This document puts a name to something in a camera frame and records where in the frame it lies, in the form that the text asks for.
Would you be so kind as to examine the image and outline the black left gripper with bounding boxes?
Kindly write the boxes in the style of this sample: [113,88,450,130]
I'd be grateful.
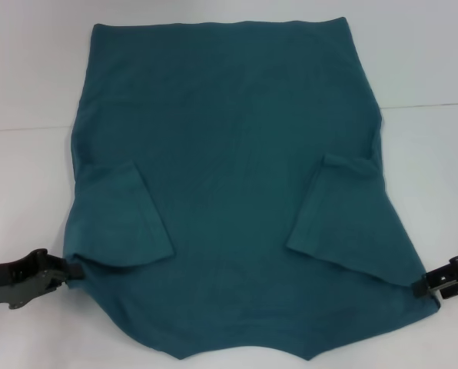
[0,248,85,309]

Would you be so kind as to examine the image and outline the blue shirt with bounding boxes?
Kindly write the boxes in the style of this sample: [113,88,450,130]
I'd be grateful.
[61,16,442,364]

